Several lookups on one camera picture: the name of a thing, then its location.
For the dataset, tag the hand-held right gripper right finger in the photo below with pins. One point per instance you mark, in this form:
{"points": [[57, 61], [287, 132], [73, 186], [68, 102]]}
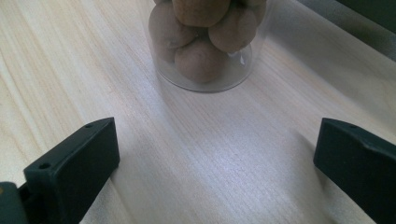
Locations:
{"points": [[358, 168]]}

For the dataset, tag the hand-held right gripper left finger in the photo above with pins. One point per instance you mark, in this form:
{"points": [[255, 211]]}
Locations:
{"points": [[74, 168]]}

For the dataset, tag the glass jar with brown balls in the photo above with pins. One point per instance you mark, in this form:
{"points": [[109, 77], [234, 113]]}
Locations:
{"points": [[241, 73]]}

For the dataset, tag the pile of brown round balls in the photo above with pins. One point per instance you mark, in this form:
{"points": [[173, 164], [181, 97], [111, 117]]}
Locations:
{"points": [[199, 59]]}

